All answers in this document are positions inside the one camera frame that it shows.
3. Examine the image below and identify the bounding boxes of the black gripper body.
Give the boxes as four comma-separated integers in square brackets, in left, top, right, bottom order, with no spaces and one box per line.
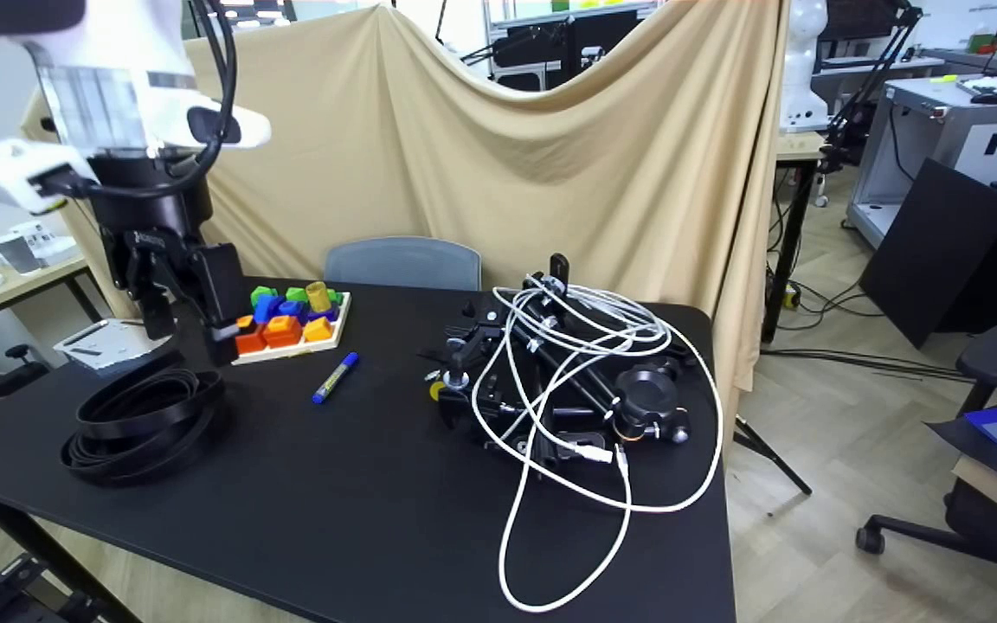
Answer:
[92,151,248,338]

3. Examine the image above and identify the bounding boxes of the wooden side desk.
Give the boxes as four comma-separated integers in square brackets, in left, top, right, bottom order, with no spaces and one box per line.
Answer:
[0,247,105,338]

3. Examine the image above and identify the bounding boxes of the wooden background table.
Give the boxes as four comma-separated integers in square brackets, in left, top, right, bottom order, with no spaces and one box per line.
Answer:
[757,129,832,345]

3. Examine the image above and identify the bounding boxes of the red orange toy block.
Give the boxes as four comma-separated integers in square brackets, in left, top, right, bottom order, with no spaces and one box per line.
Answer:
[232,323,269,355]

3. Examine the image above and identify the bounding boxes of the black flat panel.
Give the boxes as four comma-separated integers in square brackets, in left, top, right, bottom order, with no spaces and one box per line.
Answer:
[860,156,997,350]

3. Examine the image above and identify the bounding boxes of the black office chair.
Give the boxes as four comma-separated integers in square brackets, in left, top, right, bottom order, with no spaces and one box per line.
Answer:
[851,315,997,586]

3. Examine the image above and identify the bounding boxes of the white cable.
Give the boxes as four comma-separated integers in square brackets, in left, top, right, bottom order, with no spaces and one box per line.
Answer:
[469,275,731,617]

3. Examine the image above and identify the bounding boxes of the coiled black rubber belt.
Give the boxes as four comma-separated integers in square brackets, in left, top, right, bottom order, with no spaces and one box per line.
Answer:
[59,360,232,488]

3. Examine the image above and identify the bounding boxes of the grey equipment cart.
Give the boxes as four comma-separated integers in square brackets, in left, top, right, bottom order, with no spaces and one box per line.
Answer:
[843,68,997,252]

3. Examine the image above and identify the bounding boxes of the beige cloth backdrop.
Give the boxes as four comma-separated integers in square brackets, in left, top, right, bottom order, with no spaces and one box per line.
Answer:
[26,0,793,410]

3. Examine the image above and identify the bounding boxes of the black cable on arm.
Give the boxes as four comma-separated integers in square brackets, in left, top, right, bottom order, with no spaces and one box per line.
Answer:
[170,0,242,188]

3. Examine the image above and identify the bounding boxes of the grey blue chair back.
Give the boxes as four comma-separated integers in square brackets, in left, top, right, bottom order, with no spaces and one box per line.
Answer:
[323,235,489,295]

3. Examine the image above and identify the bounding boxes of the white paper box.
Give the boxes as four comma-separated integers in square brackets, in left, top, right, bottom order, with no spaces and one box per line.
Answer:
[52,315,172,373]

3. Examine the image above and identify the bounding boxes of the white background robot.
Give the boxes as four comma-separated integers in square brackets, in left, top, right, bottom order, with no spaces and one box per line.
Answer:
[777,0,835,135]

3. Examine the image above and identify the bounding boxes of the blue and yellow marker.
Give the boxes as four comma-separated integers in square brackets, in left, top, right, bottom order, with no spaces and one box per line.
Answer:
[310,350,364,410]

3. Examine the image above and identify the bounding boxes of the white shape sorter board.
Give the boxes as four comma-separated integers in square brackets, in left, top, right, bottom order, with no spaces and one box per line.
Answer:
[228,286,357,369]

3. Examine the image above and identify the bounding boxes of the yellow toy block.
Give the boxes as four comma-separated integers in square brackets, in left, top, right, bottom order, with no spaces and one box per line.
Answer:
[298,315,341,345]

